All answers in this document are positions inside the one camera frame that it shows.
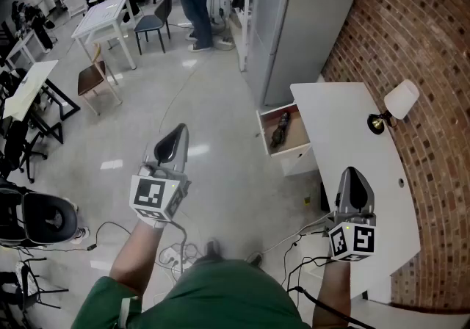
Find white shade table lamp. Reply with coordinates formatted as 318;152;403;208
366;79;421;136

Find black floor cable with adapter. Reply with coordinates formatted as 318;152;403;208
84;220;133;252

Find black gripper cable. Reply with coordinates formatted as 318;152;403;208
167;220;189;274
285;230;376;329

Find person's green shirt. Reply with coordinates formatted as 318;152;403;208
71;258;313;329

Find brown seat wooden chair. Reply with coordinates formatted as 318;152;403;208
77;44;123;116

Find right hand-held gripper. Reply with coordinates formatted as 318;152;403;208
325;166;377;263

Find black wire frame chair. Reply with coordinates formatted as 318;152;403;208
0;256;70;323

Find person's black shoe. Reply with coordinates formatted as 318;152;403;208
204;239;222;259
245;252;264;269

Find person's left forearm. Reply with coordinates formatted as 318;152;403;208
109;219;165;298

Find white table with black frame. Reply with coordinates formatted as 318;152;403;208
2;59;82;145

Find black office chair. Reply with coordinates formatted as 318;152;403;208
0;117;49;184

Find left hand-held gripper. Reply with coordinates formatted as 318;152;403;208
129;123;192;223

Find person's left hand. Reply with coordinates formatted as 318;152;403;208
138;210;171;230

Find dark chair with black legs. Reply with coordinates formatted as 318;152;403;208
133;0;174;57

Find thin floor cable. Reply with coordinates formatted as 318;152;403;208
159;58;201;134

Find grey rounded robot shell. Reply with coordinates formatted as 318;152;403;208
0;177;80;248

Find dark umbrella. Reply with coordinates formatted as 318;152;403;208
270;111;293;149

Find white drawer with wooden bottom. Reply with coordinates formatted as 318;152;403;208
256;102;314;158

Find white desk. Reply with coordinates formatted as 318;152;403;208
281;82;422;303

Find white cable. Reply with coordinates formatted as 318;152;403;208
261;212;332;254

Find person's right forearm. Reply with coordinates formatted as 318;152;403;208
311;256;353;329

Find white shelf rack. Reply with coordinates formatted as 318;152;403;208
234;0;259;72

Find tall grey cabinet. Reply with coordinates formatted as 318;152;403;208
243;0;366;107

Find white square table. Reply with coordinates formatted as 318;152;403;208
70;0;138;71

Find person's black right shoe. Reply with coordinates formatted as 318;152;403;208
245;252;264;269

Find person's black left shoe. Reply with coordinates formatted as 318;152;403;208
204;239;222;259

